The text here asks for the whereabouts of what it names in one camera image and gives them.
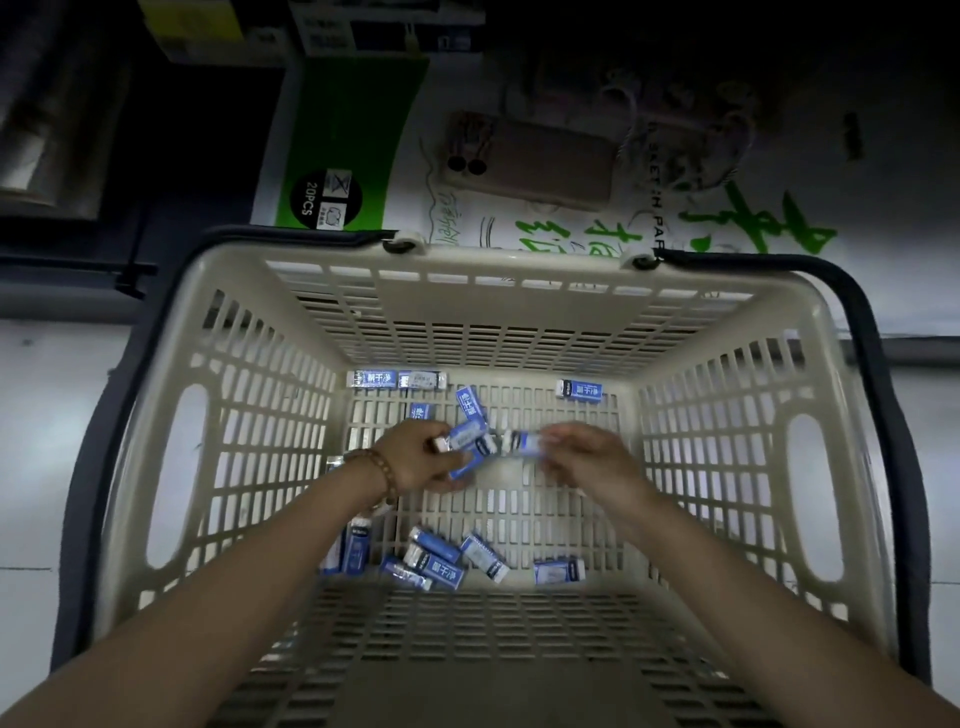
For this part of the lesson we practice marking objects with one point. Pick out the person's right hand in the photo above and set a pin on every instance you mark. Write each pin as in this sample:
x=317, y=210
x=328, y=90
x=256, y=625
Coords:
x=607, y=469

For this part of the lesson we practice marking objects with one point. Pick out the person's left hand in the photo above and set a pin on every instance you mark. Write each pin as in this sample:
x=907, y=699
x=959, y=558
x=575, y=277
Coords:
x=416, y=457

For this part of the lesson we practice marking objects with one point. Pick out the blue packaged eraser bundle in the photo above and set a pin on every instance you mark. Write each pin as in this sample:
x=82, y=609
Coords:
x=469, y=439

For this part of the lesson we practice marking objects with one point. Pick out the single blue packaged eraser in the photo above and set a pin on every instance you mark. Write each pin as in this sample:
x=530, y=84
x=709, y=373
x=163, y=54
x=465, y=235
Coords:
x=521, y=442

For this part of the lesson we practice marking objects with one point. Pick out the pile of mixed packaged erasers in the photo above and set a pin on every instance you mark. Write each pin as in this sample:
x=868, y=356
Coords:
x=435, y=566

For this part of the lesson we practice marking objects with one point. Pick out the beige plastic shopping basket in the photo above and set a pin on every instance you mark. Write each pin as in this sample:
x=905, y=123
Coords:
x=487, y=315

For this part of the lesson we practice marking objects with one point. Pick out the person's right forearm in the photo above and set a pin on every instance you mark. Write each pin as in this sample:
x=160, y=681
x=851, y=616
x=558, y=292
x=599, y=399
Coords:
x=772, y=630

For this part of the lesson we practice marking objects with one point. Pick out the person's left forearm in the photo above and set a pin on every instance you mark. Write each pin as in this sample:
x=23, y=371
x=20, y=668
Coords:
x=187, y=615

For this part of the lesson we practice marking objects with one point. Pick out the green and white paper pack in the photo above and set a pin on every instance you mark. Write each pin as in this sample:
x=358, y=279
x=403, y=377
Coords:
x=352, y=120

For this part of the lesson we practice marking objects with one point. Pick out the dark metal shelf unit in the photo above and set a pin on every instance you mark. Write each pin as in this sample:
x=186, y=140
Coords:
x=67, y=292

